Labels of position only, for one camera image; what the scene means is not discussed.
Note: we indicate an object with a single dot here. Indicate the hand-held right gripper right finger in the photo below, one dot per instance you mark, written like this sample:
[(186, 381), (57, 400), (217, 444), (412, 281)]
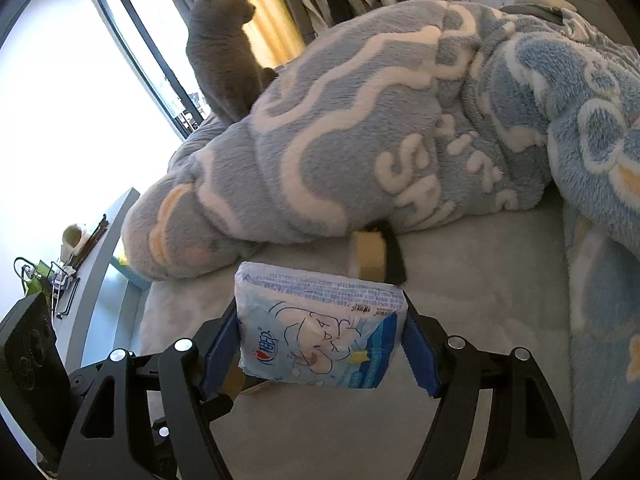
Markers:
[(420, 357)]

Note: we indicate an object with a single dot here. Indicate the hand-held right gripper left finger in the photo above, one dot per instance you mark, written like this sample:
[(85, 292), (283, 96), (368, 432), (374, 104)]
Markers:
[(220, 355)]

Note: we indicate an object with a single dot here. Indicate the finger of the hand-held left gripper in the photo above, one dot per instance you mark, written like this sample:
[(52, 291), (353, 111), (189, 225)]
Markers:
[(80, 384), (161, 432)]

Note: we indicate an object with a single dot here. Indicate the blue white tissue packet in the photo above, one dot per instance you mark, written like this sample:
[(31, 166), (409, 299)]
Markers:
[(320, 330)]

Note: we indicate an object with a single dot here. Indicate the yellow and black sponge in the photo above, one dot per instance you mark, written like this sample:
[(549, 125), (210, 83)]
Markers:
[(367, 255)]

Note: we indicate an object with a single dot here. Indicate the green bag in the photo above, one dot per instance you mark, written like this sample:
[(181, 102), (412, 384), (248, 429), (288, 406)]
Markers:
[(32, 277)]

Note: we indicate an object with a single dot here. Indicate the light blue table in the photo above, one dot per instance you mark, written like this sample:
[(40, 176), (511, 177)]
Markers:
[(100, 280)]

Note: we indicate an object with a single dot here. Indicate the bed with grey sheet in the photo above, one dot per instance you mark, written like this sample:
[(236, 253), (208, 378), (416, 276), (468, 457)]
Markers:
[(500, 285)]

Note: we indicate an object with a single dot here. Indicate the dark wooden sticks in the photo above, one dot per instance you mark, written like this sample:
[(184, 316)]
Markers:
[(92, 240)]

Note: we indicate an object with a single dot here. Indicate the blue patterned fleece blanket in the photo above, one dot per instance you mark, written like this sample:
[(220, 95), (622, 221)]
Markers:
[(350, 135)]

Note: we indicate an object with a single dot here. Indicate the grey cat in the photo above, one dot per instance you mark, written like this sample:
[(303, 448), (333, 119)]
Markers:
[(225, 55)]

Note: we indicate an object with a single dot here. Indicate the sliding glass door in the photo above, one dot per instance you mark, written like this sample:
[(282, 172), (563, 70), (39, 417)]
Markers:
[(150, 60)]

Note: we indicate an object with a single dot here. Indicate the yellow curtain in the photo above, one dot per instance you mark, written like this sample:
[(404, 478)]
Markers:
[(250, 0)]

